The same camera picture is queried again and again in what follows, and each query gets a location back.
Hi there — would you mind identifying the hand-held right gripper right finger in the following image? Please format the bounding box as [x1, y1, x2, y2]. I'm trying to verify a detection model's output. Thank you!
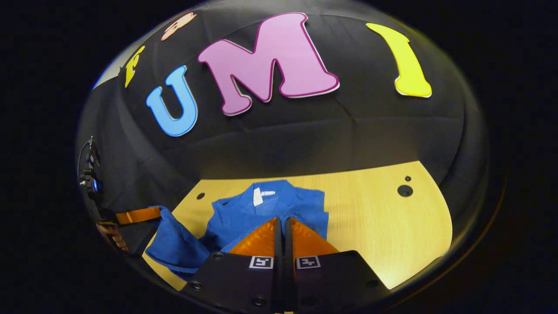
[284, 217, 388, 312]

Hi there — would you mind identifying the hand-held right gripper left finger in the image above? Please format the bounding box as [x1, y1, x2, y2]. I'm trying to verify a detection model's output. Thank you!
[181, 217, 284, 312]

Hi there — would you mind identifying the blue jacket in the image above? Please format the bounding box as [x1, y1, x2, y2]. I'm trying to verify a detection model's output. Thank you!
[145, 180, 330, 280]

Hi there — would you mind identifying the left hand-held gripper cable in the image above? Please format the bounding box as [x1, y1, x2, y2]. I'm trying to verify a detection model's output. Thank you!
[78, 140, 93, 179]

